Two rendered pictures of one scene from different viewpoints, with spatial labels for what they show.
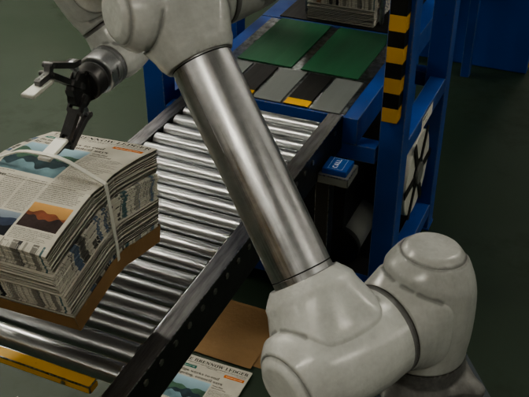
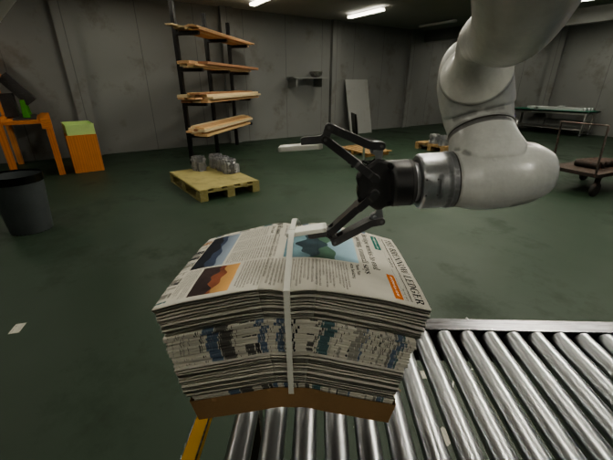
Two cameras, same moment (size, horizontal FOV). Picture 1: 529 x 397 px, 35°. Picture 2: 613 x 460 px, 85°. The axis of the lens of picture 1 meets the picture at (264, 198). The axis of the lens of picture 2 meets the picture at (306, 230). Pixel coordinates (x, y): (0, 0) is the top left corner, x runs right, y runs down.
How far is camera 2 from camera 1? 144 cm
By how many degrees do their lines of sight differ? 59
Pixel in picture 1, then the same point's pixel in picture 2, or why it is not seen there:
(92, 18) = (455, 113)
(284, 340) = not seen: outside the picture
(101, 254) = (256, 366)
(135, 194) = (353, 339)
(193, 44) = not seen: outside the picture
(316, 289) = not seen: outside the picture
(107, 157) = (355, 276)
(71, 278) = (193, 359)
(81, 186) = (275, 277)
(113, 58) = (442, 165)
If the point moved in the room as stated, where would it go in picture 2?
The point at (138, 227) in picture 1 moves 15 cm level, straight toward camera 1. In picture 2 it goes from (342, 380) to (254, 428)
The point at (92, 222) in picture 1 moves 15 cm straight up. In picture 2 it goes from (251, 322) to (243, 230)
